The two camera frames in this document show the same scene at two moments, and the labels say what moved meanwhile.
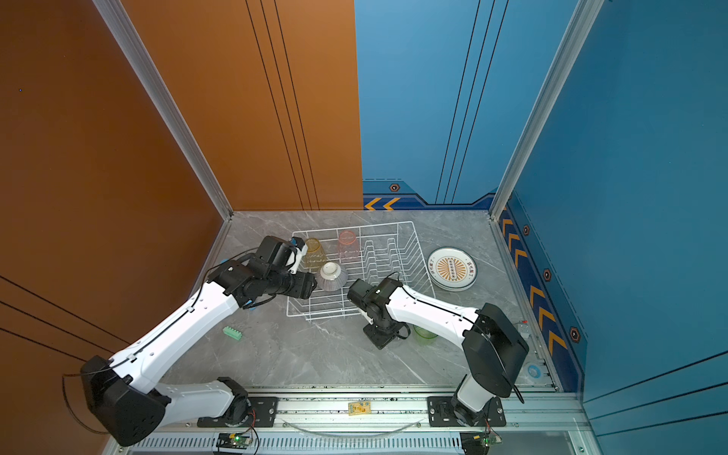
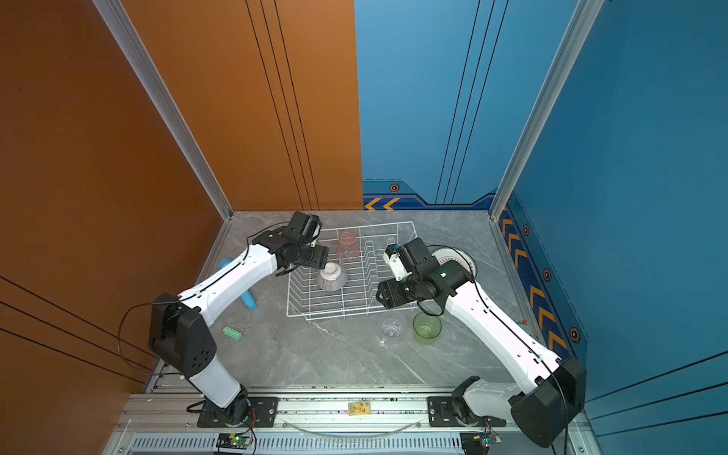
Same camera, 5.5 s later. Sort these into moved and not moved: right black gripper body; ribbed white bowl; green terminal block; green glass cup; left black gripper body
Moved: left black gripper body; right black gripper body
Not moved: green terminal block; green glass cup; ribbed white bowl
